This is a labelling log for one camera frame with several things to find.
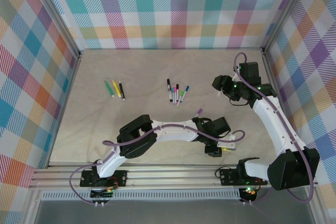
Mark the white pen purple ink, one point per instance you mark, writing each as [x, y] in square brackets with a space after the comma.
[200, 110]

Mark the white marker cap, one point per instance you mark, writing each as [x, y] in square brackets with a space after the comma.
[219, 93]

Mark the white pen green ink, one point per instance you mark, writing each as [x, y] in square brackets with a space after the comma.
[181, 94]

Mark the white pen light blue ink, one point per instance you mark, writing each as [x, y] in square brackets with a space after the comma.
[173, 94]

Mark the white pen pink ink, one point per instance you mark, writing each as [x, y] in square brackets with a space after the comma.
[174, 91]

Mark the black thick marker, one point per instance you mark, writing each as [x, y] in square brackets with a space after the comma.
[121, 90]

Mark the yellow thick marker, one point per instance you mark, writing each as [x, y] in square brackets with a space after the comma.
[116, 88]

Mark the green thick marker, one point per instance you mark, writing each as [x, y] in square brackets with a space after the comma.
[109, 88]

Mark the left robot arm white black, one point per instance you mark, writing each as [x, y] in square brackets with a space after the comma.
[136, 137]

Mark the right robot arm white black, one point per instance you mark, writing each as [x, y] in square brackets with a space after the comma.
[288, 169]

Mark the grey metal shelf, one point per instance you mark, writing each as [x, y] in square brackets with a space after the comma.
[170, 212]

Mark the right aluminium side rail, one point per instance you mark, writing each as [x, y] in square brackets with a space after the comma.
[267, 61]

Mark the aluminium side rail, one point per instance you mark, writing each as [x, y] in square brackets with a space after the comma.
[73, 77]
[267, 61]

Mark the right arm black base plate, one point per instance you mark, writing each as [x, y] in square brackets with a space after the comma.
[228, 178]

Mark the aluminium front rail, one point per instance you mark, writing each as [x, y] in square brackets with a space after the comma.
[170, 175]

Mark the right aluminium corner post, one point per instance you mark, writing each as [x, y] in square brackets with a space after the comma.
[285, 11]

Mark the aluminium corner post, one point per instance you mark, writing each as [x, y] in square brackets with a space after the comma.
[55, 11]
[285, 11]

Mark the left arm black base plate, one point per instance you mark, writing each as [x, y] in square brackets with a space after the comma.
[120, 179]

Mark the left aluminium side rail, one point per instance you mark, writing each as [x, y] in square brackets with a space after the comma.
[73, 77]

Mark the left aluminium corner post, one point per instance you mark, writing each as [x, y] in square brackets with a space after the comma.
[55, 11]

